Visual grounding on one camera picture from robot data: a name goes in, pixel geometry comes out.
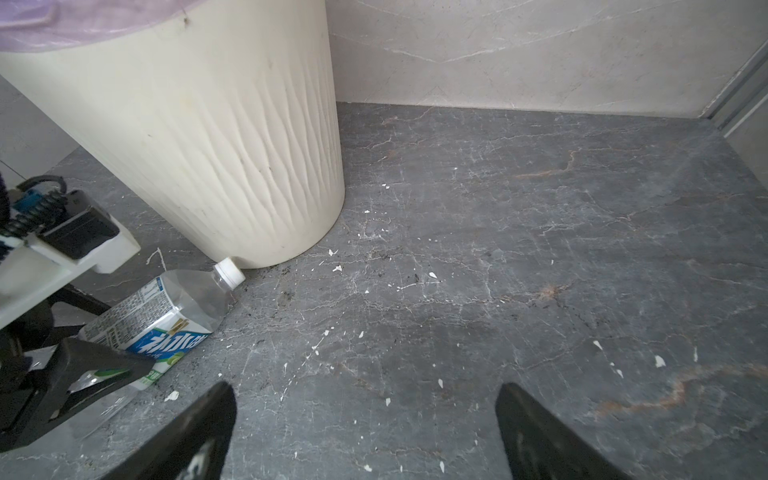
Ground cream ribbed waste bin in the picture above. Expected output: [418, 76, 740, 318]
[1, 0, 345, 269]

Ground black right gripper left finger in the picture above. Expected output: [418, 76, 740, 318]
[104, 381, 237, 479]

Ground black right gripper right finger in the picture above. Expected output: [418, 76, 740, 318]
[495, 383, 629, 479]

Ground pink bin liner bag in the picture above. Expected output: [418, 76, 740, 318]
[1, 0, 198, 53]

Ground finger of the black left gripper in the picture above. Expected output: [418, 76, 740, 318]
[1, 338, 154, 452]
[35, 284, 111, 347]

